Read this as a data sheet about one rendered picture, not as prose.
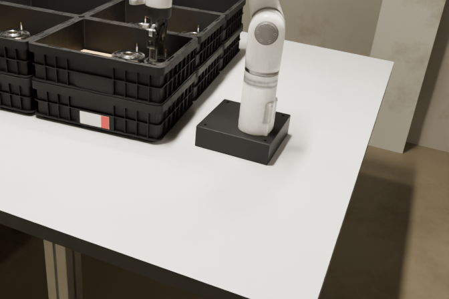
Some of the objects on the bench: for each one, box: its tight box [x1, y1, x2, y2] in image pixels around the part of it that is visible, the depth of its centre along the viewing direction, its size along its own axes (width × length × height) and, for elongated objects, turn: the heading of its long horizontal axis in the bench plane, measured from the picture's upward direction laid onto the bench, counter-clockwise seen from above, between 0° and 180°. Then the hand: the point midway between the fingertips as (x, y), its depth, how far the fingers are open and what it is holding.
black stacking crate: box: [218, 25, 243, 71], centre depth 211 cm, size 40×30×12 cm
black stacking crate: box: [190, 45, 222, 101], centre depth 186 cm, size 40×30×12 cm
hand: (156, 53), depth 154 cm, fingers open, 5 cm apart
